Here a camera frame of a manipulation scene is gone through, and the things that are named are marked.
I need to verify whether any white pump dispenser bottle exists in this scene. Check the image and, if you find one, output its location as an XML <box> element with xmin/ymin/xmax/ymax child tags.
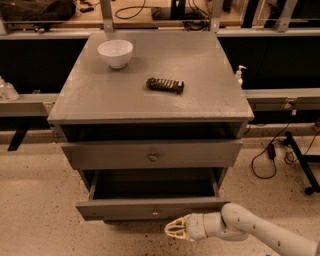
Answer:
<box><xmin>235</xmin><ymin>65</ymin><xmax>247</xmax><ymax>86</ymax></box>

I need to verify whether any white ceramic bowl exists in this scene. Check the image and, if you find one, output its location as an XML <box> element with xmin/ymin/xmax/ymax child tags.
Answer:
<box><xmin>98</xmin><ymin>40</ymin><xmax>133</xmax><ymax>69</ymax></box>

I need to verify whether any grey top drawer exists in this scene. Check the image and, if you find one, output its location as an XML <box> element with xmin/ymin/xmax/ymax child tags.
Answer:
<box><xmin>61</xmin><ymin>139</ymin><xmax>242</xmax><ymax>170</ymax></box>

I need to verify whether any black floor cable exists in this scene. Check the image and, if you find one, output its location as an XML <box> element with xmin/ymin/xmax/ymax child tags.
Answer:
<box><xmin>250</xmin><ymin>99</ymin><xmax>320</xmax><ymax>180</ymax></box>

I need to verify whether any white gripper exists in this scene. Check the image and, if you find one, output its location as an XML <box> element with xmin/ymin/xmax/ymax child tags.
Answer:
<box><xmin>165</xmin><ymin>213</ymin><xmax>207</xmax><ymax>242</ymax></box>

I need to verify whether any dark striped snack bar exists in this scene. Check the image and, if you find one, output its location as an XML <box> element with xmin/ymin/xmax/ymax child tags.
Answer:
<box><xmin>146</xmin><ymin>78</ymin><xmax>184</xmax><ymax>94</ymax></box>

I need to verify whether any black bag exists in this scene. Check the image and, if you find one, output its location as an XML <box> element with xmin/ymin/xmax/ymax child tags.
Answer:
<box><xmin>0</xmin><ymin>0</ymin><xmax>76</xmax><ymax>22</ymax></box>

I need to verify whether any black coiled cable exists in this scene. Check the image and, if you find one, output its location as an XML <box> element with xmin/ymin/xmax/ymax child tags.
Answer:
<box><xmin>182</xmin><ymin>0</ymin><xmax>210</xmax><ymax>33</ymax></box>

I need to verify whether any black bracket leg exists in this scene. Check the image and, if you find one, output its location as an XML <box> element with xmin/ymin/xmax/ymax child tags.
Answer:
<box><xmin>8</xmin><ymin>129</ymin><xmax>27</xmax><ymax>151</ymax></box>

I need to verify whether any grey wooden drawer cabinet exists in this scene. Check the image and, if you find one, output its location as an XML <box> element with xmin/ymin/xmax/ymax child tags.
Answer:
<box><xmin>46</xmin><ymin>30</ymin><xmax>255</xmax><ymax>194</ymax></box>

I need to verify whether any grey drawer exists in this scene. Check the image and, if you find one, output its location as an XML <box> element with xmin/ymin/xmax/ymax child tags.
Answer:
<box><xmin>61</xmin><ymin>139</ymin><xmax>242</xmax><ymax>170</ymax></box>
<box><xmin>76</xmin><ymin>168</ymin><xmax>227</xmax><ymax>222</ymax></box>

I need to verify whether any black stand leg with wheel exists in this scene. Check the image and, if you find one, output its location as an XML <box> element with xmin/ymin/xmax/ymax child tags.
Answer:
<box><xmin>284</xmin><ymin>131</ymin><xmax>320</xmax><ymax>195</ymax></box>

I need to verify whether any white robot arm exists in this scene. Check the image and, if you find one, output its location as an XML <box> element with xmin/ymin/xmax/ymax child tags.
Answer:
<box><xmin>164</xmin><ymin>203</ymin><xmax>320</xmax><ymax>256</ymax></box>

